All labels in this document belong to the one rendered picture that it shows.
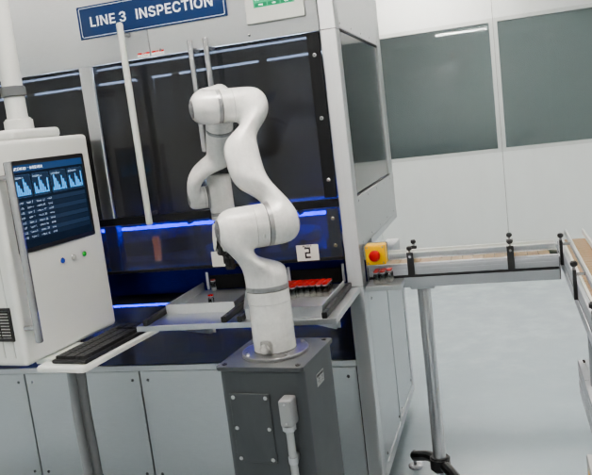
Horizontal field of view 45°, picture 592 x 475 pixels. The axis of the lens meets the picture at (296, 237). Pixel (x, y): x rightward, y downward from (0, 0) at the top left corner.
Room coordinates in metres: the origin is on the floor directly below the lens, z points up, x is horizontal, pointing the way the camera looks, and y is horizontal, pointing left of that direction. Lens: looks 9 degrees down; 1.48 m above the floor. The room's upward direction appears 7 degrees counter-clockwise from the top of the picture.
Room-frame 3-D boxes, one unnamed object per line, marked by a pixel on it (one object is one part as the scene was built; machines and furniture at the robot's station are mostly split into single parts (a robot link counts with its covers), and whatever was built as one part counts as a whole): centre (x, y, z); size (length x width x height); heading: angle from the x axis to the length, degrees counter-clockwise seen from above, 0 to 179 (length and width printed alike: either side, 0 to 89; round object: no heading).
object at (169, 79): (2.78, 0.47, 1.50); 0.47 x 0.01 x 0.59; 73
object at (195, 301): (2.63, 0.32, 0.90); 0.34 x 0.26 x 0.04; 163
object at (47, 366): (2.50, 0.77, 0.79); 0.45 x 0.28 x 0.03; 157
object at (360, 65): (3.04, -0.35, 1.50); 0.85 x 0.01 x 0.59; 163
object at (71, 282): (2.59, 0.92, 1.19); 0.50 x 0.19 x 0.78; 157
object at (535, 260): (2.63, -0.60, 0.92); 0.69 x 0.16 x 0.16; 73
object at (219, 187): (2.50, 0.25, 1.29); 0.09 x 0.08 x 0.13; 106
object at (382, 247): (2.57, -0.28, 0.99); 0.08 x 0.07 x 0.07; 163
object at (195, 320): (2.51, 0.17, 0.87); 0.70 x 0.48 x 0.02; 73
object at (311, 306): (2.42, 0.02, 0.90); 0.34 x 0.26 x 0.04; 163
